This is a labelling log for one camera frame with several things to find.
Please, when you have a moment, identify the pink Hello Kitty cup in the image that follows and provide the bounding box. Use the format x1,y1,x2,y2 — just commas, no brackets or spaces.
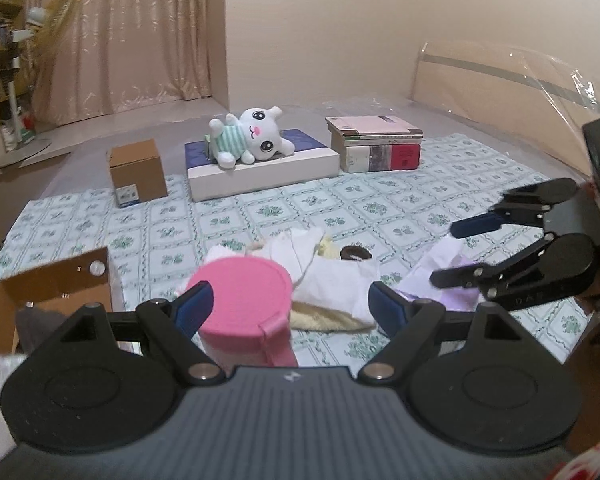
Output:
187,257,298,373

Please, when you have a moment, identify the grey white fabric hat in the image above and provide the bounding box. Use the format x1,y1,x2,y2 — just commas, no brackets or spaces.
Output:
15,307,68,356

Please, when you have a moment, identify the wooden bookshelf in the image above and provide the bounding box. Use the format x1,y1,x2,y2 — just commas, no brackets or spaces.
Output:
0,0,27,153

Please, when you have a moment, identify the white plush cat toy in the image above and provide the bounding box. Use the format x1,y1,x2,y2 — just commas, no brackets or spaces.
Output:
208,106,296,170

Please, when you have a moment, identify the beige curtain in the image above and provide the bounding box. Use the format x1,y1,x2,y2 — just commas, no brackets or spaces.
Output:
24,0,212,126

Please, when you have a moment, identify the small closed cardboard box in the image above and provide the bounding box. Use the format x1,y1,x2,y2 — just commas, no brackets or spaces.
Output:
108,139,168,208

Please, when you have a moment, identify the white cloth pile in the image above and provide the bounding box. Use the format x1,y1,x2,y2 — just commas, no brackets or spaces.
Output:
202,228,379,323

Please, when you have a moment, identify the clear plastic sheet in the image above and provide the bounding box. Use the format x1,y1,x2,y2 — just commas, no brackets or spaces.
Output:
320,40,600,177

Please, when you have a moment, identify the open brown cardboard tray box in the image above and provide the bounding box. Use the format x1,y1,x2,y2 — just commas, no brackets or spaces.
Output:
0,247,124,354

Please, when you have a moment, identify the standing fan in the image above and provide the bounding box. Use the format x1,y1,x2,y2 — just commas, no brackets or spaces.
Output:
0,0,81,169

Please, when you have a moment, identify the stack of books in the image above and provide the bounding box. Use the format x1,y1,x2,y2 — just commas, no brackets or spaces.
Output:
326,115,424,174

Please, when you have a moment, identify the pale yellow towel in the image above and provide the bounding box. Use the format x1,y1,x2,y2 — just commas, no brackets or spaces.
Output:
289,302,375,333

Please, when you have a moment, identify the white flat box blue top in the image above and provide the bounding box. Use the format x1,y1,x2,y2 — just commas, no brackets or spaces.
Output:
184,129,340,202

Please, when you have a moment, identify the purple tissue pack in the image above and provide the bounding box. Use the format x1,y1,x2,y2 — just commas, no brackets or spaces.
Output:
394,235,483,312

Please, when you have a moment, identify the green floral tablecloth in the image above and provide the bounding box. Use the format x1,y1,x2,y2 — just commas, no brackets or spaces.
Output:
0,131,596,376

